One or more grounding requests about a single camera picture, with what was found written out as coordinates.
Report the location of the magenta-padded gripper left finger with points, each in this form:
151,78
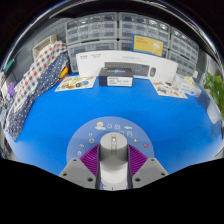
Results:
78,171

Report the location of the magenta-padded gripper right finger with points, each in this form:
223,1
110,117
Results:
148,171

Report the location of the white computer mouse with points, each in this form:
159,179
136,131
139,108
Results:
114,160

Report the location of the round blue rabbit mouse pad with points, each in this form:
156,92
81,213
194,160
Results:
110,125

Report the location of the navy polka dot cloth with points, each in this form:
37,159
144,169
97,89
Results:
20,115

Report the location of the colourful sticker sheet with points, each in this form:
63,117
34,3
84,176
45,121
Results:
75,83
168,90

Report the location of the clear plastic box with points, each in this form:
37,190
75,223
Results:
188,86

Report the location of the small black box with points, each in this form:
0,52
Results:
115,78

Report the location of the green potted plant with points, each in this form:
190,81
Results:
215,90

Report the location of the purple bag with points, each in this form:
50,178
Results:
11,90

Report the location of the white checked dotted cloth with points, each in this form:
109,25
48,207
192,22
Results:
40,70

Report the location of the long white keyboard box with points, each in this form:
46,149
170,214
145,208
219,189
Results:
90,61

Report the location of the grey plastic drawer cabinet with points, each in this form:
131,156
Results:
91,48
143,25
91,28
185,50

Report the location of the small teal box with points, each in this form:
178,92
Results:
9,65

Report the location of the yellow card box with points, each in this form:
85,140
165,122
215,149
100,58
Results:
148,45

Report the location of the white woven basket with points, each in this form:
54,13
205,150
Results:
43,45

